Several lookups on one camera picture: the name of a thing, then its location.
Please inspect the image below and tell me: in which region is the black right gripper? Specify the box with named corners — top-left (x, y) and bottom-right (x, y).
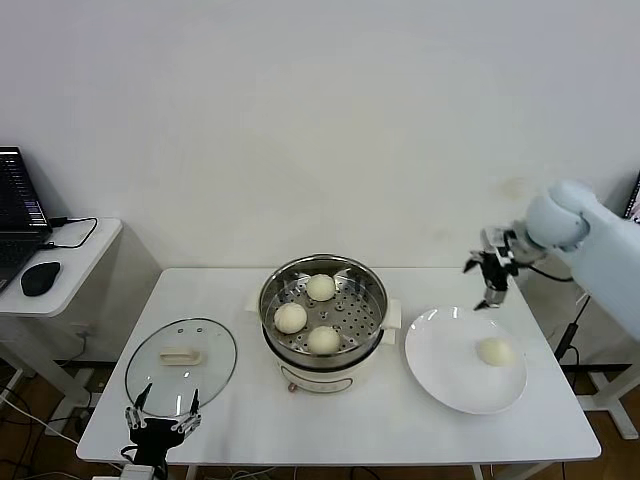
top-left (462, 244), bottom-right (521, 312)

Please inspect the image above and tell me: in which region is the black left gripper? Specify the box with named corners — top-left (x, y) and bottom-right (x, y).
top-left (124, 382), bottom-right (204, 464)

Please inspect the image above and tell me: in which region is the white steamed baozi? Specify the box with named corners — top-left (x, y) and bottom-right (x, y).
top-left (305, 273), bottom-right (336, 303)
top-left (474, 337), bottom-right (515, 368)
top-left (273, 302), bottom-right (308, 335)
top-left (306, 325), bottom-right (342, 356)

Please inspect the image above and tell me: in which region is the glass lid with cream handle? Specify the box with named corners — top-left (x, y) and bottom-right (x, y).
top-left (124, 317), bottom-right (238, 419)

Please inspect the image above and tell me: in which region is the black computer mouse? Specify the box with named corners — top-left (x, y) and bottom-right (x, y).
top-left (19, 260), bottom-right (62, 297)

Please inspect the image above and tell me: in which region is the perforated steel steamer basket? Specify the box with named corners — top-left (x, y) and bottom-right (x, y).
top-left (245, 253), bottom-right (404, 358)

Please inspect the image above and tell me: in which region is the white round plate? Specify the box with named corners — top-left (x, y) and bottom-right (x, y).
top-left (404, 306), bottom-right (529, 416)

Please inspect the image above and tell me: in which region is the cream electric cooking pot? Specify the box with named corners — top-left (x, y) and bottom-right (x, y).
top-left (263, 319), bottom-right (400, 396)

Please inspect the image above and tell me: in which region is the white side table with label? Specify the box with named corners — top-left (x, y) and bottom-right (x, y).
top-left (519, 269), bottom-right (640, 441)

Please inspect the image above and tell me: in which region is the grey laptop with video screen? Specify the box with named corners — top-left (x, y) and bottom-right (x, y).
top-left (627, 169), bottom-right (640, 221)

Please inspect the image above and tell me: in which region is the black laptop with code screen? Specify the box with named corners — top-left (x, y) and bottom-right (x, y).
top-left (0, 146), bottom-right (54, 294)

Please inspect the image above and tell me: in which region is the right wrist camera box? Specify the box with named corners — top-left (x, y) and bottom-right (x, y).
top-left (479, 226), bottom-right (507, 250)

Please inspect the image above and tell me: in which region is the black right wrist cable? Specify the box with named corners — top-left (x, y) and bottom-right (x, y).
top-left (529, 263), bottom-right (575, 284)

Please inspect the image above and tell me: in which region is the black hanging cable with adapter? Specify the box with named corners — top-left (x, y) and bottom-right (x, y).
top-left (557, 294), bottom-right (591, 371)

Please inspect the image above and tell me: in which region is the black laptop charger cable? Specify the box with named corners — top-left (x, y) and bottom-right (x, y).
top-left (42, 215), bottom-right (99, 250)

